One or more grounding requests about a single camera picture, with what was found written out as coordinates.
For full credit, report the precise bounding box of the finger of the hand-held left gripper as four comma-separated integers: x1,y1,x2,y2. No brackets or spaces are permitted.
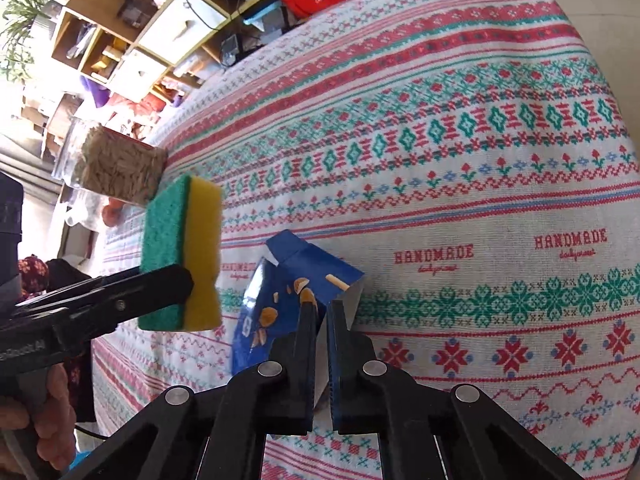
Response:
15,265,195,337

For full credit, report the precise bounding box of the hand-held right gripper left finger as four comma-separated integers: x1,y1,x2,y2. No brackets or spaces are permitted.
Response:
65,302,321,480

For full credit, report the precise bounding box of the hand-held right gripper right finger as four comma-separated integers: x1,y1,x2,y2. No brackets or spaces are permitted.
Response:
325,302,586,480

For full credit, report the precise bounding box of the green and yellow sponge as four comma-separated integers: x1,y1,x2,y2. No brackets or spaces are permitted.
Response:
137,174,224,332

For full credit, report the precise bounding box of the blue cardboard box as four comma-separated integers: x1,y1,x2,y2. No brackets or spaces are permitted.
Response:
231,230,366,406

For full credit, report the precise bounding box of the person's left hand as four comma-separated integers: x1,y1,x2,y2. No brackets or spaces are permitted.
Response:
0,362,78,476

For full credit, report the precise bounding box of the dark floral clothing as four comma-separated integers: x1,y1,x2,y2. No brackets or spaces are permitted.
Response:
17,255,97,423

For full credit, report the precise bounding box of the clear jar of pasta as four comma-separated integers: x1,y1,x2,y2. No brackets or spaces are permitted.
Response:
50,115,168,206

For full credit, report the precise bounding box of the patterned tablecloth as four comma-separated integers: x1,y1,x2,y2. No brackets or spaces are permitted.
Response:
90,0,640,480

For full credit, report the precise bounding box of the white and yellow cabinet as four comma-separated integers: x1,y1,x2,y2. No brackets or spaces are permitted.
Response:
50,0,381,101

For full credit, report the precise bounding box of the green potted plant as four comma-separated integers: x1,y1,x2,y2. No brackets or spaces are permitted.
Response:
0,0,51,81

